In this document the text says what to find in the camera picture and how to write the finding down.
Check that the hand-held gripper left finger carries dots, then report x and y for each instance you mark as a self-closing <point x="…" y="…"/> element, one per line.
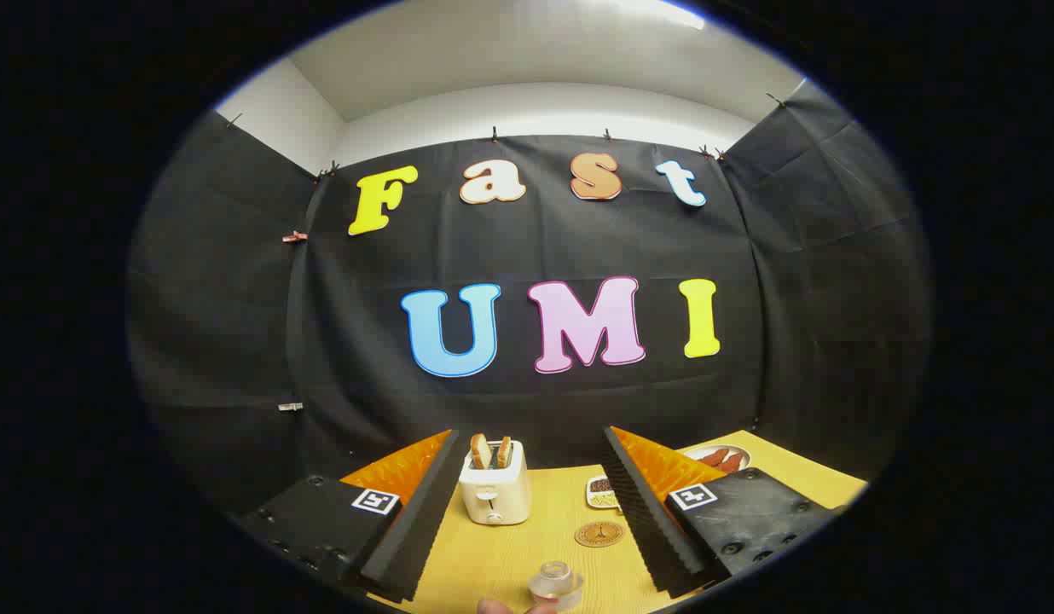
<point x="425" y="520"/>

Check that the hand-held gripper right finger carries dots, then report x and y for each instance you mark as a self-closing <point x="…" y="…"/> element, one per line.
<point x="642" y="520"/>

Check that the round brown coaster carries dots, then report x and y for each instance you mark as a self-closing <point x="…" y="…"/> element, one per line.
<point x="599" y="535"/>

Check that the clear juice bottle pink label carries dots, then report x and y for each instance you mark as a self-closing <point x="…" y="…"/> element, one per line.
<point x="554" y="582"/>

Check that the white divided condiment dish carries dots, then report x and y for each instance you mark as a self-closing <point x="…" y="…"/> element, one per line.
<point x="599" y="492"/>

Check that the white toaster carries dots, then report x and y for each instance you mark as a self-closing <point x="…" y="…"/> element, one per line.
<point x="493" y="493"/>

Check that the round-topped toast slice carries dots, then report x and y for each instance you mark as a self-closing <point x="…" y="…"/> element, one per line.
<point x="480" y="452"/>

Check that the red sausage piece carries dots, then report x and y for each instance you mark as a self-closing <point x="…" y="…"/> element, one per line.
<point x="732" y="463"/>
<point x="713" y="457"/>

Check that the wooden table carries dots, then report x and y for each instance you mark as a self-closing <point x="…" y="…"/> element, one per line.
<point x="544" y="533"/>

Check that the square-topped toast slice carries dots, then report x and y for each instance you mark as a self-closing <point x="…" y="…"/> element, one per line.
<point x="504" y="452"/>

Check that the white round plate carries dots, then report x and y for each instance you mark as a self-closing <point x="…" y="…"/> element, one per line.
<point x="736" y="452"/>

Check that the copper cloth clip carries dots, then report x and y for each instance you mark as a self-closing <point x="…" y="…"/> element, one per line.
<point x="294" y="237"/>

